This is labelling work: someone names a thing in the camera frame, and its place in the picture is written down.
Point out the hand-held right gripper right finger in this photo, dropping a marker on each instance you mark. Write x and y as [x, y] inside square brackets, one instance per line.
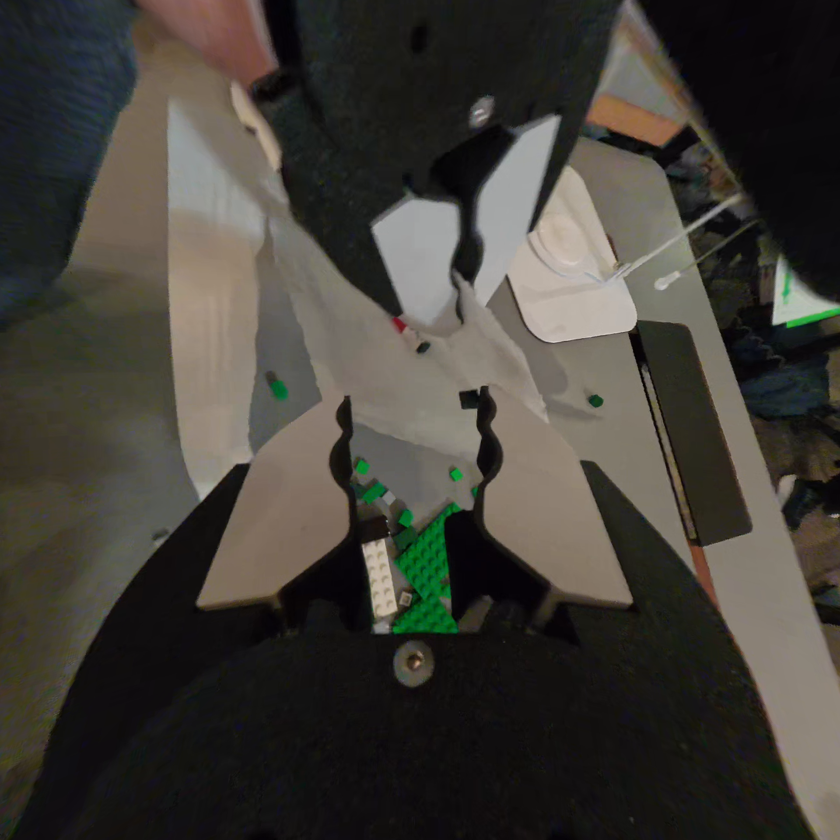
[551, 525]

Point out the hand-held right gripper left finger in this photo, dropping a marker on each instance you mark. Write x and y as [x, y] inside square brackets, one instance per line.
[289, 525]

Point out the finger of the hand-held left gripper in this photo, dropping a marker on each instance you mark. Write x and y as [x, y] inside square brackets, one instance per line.
[413, 262]
[518, 203]

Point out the white printed paper bag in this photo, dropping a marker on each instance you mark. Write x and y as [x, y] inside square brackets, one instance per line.
[394, 380]

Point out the person's left hand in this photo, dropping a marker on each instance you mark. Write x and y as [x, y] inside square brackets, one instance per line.
[216, 33]

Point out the small red white piece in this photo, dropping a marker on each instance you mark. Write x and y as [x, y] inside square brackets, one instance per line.
[403, 328]

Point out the pile of green toy bricks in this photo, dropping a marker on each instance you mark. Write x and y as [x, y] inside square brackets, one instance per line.
[374, 492]

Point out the long white brick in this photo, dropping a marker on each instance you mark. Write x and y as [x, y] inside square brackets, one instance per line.
[380, 577]

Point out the green studded baseplate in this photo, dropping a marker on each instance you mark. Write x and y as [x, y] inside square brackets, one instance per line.
[426, 620]
[426, 558]

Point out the small bright green brick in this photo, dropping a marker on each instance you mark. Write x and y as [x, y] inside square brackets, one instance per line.
[279, 390]

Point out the wooden-edged background table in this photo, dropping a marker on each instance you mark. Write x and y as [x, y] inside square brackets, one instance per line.
[630, 118]

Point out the small black tile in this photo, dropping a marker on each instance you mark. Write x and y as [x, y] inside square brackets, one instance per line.
[467, 399]

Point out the black rounded object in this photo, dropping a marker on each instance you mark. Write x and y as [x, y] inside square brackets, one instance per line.
[754, 98]

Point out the open instruction booklet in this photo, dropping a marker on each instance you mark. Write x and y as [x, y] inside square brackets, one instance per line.
[797, 302]

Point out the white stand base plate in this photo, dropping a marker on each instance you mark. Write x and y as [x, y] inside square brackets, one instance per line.
[571, 289]

